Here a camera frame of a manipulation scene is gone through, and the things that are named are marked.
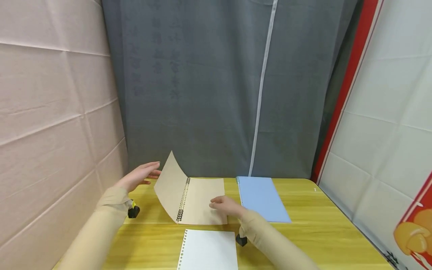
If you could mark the person's left hand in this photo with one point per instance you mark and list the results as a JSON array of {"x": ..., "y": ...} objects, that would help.
[{"x": 135, "y": 178}]

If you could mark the person's right hand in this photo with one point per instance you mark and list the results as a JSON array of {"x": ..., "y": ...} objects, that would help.
[{"x": 229, "y": 205}]

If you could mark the person's right fingers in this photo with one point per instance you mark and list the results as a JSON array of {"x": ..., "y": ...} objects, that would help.
[{"x": 217, "y": 204}]

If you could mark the person's left fingers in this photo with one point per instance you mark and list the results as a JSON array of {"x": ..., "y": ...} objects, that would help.
[{"x": 151, "y": 167}]

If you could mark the kraft spiral notebook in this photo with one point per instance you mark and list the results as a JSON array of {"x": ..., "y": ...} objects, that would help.
[{"x": 199, "y": 198}]

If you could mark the person's left forearm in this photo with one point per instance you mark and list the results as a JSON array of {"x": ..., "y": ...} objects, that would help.
[{"x": 98, "y": 232}]

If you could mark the person's right forearm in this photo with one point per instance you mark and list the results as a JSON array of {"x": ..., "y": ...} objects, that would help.
[{"x": 270, "y": 243}]

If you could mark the black wrist band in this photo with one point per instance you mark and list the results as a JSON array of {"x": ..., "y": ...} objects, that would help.
[
  {"x": 241, "y": 240},
  {"x": 133, "y": 211}
]

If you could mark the blue spiral notebook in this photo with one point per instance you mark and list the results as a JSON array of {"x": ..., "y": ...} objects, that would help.
[{"x": 261, "y": 198}]

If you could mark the white loose-leaf paper sheet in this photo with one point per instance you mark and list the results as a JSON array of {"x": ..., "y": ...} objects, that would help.
[{"x": 209, "y": 251}]

